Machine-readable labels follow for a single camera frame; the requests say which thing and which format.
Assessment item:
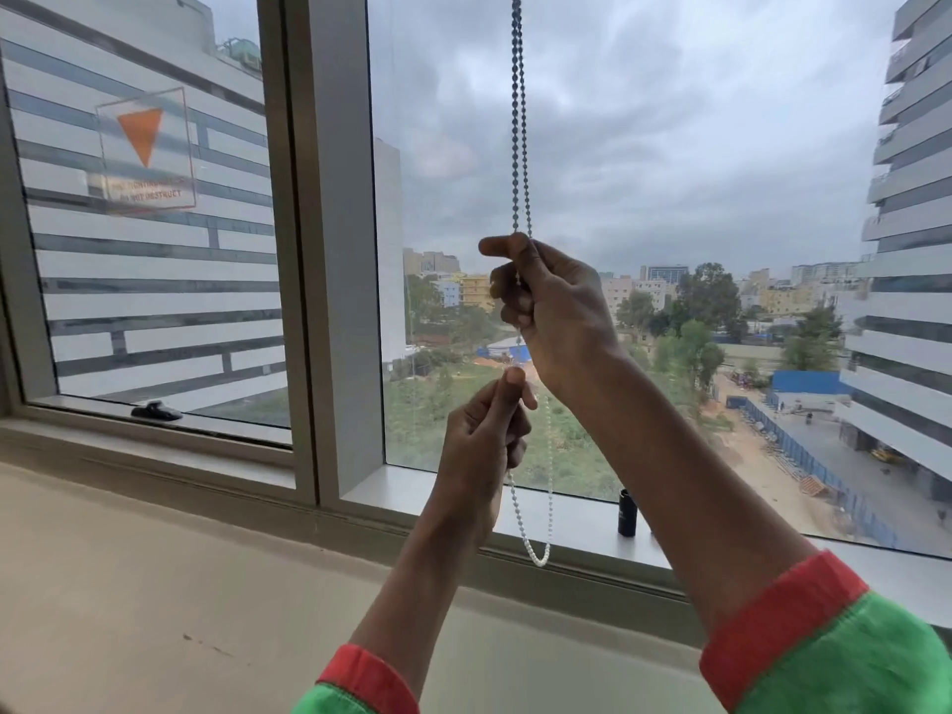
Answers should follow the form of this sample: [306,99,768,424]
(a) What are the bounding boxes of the person's right hand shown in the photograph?
[478,232,626,403]

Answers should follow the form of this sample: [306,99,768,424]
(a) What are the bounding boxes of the person's left hand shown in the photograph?
[434,366,538,543]

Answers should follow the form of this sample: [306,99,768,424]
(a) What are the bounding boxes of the white bead chain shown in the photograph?
[508,0,555,568]

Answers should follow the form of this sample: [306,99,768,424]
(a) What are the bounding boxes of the person's right forearm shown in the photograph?
[549,356,819,637]

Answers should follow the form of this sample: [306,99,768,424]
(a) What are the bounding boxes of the person's left forearm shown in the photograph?
[349,512,492,700]

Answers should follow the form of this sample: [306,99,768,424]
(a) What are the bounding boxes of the person's left green sleeve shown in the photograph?
[290,645,421,714]

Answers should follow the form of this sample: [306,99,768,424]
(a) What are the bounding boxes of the person's green sleeve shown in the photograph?
[698,549,952,714]
[290,645,421,714]

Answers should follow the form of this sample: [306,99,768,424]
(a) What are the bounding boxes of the person's right green sleeve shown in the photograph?
[698,549,952,714]

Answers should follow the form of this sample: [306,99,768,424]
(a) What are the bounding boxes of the tall white balconied building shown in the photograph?
[836,0,952,507]

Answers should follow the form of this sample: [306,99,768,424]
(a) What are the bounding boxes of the white grey-striped building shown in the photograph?
[0,0,407,428]

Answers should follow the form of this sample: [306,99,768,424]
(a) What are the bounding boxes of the orange triangle window sticker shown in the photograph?
[94,86,198,215]

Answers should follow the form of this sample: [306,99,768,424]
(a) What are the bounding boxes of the grey aluminium window frame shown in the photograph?
[0,0,952,648]

